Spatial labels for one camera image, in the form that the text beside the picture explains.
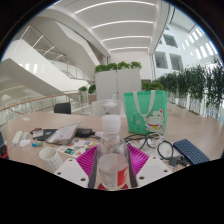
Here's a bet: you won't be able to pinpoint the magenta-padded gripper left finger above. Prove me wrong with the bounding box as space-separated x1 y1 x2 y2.
53 145 99 189

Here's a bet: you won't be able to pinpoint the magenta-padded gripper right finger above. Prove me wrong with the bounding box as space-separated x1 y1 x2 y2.
127 143 173 188

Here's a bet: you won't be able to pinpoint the clear white-capped water bottle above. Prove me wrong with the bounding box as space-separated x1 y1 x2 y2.
96 114 130 191

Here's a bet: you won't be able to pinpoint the colourful sticker sheet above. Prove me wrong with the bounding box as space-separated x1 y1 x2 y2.
56 138 100 159

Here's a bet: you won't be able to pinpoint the white grid-patterned cup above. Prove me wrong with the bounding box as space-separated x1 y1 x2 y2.
38 146 64 173

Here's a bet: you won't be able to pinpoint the open booklet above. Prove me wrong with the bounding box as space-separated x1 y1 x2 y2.
44 122 82 146

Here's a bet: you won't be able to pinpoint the black wallet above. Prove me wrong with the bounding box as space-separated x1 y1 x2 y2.
74 128 96 139

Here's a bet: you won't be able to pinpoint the black notebook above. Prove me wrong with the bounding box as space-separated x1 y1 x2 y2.
35 128 58 142

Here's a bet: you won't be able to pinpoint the dark blue keyboard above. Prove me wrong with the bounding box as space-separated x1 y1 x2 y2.
172 138 211 166

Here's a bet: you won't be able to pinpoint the small red-black item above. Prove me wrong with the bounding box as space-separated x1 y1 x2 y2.
29 127 43 135

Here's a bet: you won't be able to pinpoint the white computer mouse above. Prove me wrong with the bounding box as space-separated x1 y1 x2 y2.
18 138 32 148

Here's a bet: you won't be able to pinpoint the green cat-print tote bag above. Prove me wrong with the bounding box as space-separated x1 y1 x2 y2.
123 89 169 136

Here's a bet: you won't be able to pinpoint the white power strip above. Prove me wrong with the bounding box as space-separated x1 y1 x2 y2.
11 130 24 146

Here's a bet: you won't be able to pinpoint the tall clear shaker bottle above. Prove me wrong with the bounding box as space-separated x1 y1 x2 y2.
102 98 119 117

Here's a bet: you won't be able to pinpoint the potted green plant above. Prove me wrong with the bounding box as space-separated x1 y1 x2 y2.
78 85 88 104
87 83 98 104

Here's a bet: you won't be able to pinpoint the planter shelf with greenery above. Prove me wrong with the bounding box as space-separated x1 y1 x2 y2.
141 79 164 92

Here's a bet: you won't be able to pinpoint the white cabinet with plants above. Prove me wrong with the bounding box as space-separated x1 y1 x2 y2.
94 60 143 102

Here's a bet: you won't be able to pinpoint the row of green plants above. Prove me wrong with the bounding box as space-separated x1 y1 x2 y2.
156 56 224 124

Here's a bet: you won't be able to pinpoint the ceiling light strips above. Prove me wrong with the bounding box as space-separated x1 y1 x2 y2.
73 0 158 53

